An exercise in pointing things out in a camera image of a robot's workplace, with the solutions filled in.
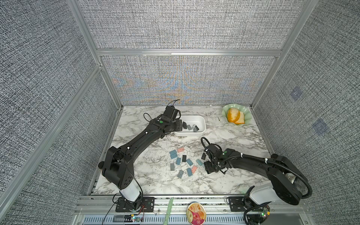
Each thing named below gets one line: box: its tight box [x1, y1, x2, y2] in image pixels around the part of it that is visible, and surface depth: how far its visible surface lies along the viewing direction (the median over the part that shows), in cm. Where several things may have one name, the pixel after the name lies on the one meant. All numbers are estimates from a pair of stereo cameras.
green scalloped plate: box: [221, 103, 253, 127], surface depth 109 cm
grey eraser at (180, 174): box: [177, 169, 184, 179], surface depth 85 cm
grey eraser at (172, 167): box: [170, 163, 175, 172], surface depth 89 cm
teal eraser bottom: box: [186, 167, 193, 177], surface depth 85 cm
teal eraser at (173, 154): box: [169, 151, 178, 159], surface depth 94 cm
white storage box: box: [171, 114, 207, 137], surface depth 106 cm
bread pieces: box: [226, 107, 245, 125], surface depth 107 cm
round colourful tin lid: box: [186, 202, 207, 225], surface depth 69 cm
